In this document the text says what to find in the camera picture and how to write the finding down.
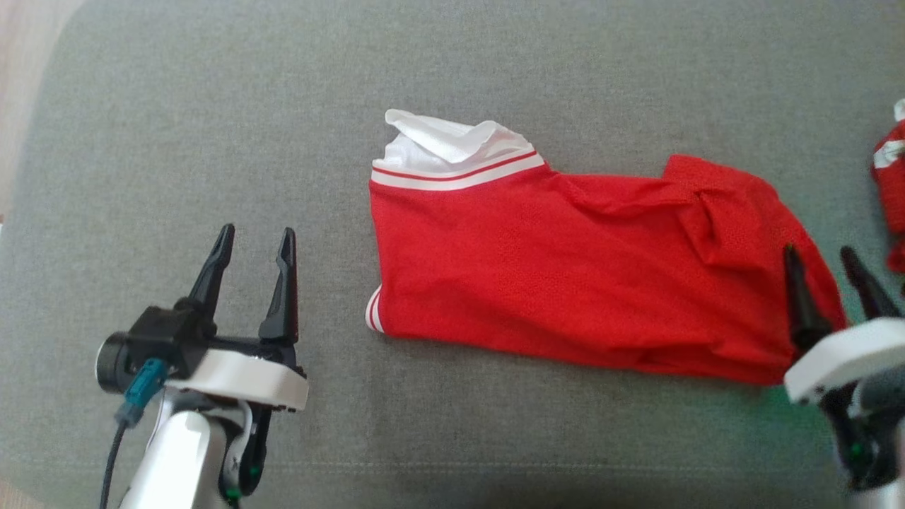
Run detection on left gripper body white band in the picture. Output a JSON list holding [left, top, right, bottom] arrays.
[[166, 337, 310, 504]]

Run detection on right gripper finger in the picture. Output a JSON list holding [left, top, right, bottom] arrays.
[[839, 246, 902, 320], [783, 245, 835, 352]]

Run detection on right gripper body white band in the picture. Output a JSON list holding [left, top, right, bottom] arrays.
[[783, 316, 905, 493]]

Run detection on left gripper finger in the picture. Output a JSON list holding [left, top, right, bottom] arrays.
[[258, 226, 300, 347], [185, 223, 236, 320]]

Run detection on red shorts with white hem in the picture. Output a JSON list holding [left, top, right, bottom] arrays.
[[871, 99, 905, 276]]

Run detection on red jersey with striped trim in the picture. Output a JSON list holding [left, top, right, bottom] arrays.
[[365, 108, 849, 386]]

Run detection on left black cable teal plug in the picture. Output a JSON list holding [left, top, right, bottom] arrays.
[[99, 357, 170, 509]]

